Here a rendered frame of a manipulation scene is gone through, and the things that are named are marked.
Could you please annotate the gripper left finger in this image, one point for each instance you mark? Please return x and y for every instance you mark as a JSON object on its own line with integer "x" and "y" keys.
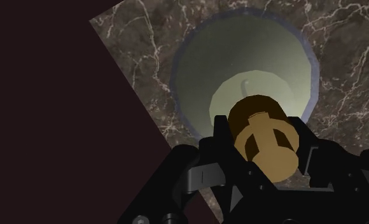
{"x": 184, "y": 173}

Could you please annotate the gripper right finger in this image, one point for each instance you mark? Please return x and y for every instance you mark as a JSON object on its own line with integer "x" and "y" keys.
{"x": 342, "y": 167}

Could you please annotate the brown wooden cylinder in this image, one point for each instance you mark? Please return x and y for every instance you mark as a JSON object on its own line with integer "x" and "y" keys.
{"x": 271, "y": 145}

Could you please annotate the pale green bowl blue rim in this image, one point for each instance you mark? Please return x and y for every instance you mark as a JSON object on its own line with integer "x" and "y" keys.
{"x": 234, "y": 52}

